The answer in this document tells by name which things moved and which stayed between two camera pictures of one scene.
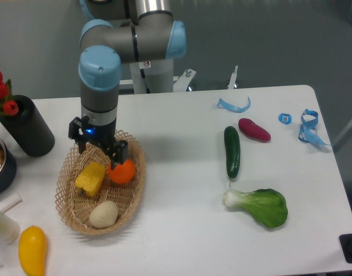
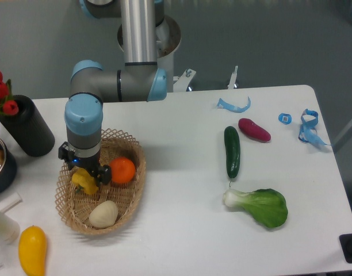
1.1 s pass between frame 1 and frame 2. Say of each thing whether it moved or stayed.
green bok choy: stayed
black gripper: moved
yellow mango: stayed
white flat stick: stayed
